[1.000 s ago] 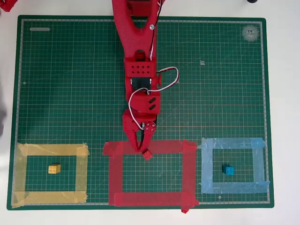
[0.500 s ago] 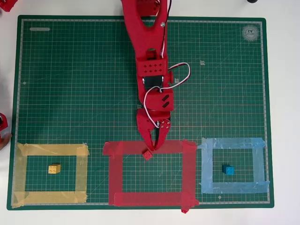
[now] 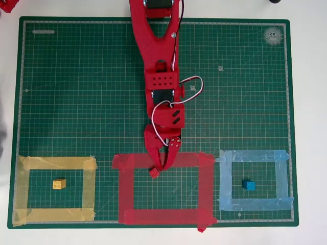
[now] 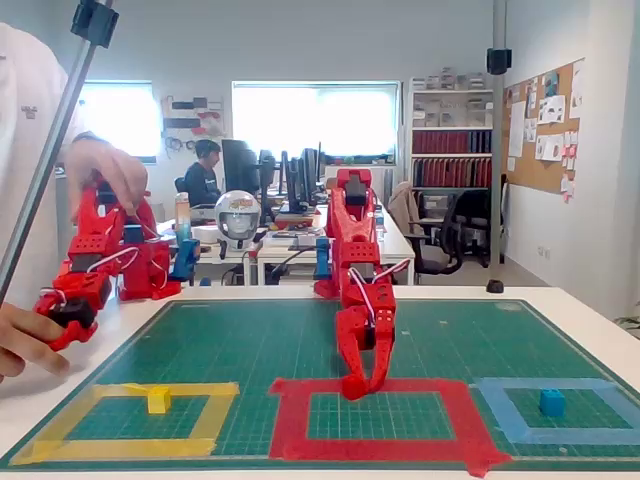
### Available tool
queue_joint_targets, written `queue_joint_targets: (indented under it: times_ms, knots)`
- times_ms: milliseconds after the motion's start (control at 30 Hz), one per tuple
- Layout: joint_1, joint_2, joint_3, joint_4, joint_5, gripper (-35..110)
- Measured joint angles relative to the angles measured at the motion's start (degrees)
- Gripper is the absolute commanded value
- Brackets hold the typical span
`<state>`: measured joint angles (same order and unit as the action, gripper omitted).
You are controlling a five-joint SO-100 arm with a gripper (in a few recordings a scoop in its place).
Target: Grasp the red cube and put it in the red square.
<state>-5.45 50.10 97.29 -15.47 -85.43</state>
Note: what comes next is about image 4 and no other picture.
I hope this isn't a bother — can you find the blue tape square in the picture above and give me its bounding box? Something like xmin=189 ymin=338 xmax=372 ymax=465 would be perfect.
xmin=468 ymin=377 xmax=640 ymax=446

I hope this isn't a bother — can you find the orange and blue bottle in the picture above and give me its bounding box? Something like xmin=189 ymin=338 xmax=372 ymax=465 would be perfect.
xmin=174 ymin=191 xmax=193 ymax=247

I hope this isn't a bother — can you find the black pole clamp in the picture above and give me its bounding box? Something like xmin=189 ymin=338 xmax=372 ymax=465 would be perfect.
xmin=486 ymin=47 xmax=514 ymax=77
xmin=70 ymin=0 xmax=121 ymax=50

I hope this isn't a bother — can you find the yellow tape square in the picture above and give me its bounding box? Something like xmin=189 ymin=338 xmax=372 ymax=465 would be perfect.
xmin=8 ymin=382 xmax=240 ymax=466

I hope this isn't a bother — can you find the red leader arm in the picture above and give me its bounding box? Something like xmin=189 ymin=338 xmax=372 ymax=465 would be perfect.
xmin=33 ymin=173 xmax=183 ymax=353

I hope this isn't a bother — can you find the red tape square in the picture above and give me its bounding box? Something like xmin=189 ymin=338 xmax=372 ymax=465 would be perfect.
xmin=268 ymin=377 xmax=514 ymax=480

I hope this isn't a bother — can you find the wide bright window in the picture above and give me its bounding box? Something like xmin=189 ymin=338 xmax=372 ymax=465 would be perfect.
xmin=230 ymin=80 xmax=402 ymax=164

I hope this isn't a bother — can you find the yellow lego brick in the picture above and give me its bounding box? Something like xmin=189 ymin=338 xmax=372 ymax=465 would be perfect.
xmin=146 ymin=385 xmax=173 ymax=416

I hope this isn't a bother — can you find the wall tool board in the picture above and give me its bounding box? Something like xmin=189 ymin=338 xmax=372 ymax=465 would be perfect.
xmin=160 ymin=94 xmax=227 ymax=152

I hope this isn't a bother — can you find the person's left hand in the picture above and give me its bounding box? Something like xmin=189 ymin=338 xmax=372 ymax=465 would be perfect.
xmin=63 ymin=139 xmax=150 ymax=215

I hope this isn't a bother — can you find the green cutting mat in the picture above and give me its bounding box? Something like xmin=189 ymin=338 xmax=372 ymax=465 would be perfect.
xmin=0 ymin=298 xmax=640 ymax=474

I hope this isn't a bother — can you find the black office chair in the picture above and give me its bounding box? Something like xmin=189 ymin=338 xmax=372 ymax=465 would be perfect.
xmin=449 ymin=188 xmax=494 ymax=269
xmin=388 ymin=180 xmax=465 ymax=277

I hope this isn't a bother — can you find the person in white shirt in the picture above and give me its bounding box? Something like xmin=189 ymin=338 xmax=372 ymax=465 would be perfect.
xmin=0 ymin=21 xmax=72 ymax=304

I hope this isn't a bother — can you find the blue lego brick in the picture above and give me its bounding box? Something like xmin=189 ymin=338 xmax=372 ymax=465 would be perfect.
xmin=538 ymin=388 xmax=568 ymax=418

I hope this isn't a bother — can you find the person's right hand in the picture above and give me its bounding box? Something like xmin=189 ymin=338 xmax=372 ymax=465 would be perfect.
xmin=0 ymin=303 xmax=72 ymax=385

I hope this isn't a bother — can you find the seated person in dark shirt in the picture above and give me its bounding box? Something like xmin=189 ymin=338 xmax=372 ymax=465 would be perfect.
xmin=182 ymin=139 xmax=225 ymax=209

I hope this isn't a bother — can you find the narrow bright window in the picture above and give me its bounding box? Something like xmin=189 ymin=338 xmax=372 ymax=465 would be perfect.
xmin=79 ymin=80 xmax=155 ymax=164

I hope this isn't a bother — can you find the beige jacket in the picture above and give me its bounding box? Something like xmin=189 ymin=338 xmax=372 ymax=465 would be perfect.
xmin=388 ymin=180 xmax=427 ymax=237

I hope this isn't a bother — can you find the grey metal pole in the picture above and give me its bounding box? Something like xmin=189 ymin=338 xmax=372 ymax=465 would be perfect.
xmin=491 ymin=0 xmax=508 ymax=267
xmin=0 ymin=0 xmax=114 ymax=309

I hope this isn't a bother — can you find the white bookshelf with binders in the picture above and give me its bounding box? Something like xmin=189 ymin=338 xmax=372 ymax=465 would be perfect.
xmin=406 ymin=73 xmax=496 ymax=194

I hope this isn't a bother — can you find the blue table clamp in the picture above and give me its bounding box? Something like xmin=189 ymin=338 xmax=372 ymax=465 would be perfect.
xmin=169 ymin=238 xmax=202 ymax=283
xmin=315 ymin=236 xmax=333 ymax=282

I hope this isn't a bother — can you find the white red black servo cable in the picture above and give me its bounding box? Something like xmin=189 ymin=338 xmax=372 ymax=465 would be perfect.
xmin=346 ymin=266 xmax=378 ymax=327
xmin=371 ymin=258 xmax=413 ymax=287

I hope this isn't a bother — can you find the cork pin board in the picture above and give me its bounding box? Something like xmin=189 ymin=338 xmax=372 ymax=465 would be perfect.
xmin=501 ymin=56 xmax=587 ymax=202

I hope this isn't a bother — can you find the black computer monitor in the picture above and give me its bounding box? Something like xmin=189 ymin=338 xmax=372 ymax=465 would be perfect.
xmin=256 ymin=148 xmax=280 ymax=202
xmin=279 ymin=141 xmax=327 ymax=211
xmin=220 ymin=138 xmax=262 ymax=196

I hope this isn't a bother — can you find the white helmet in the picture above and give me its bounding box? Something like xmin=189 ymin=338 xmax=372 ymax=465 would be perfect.
xmin=214 ymin=190 xmax=263 ymax=252

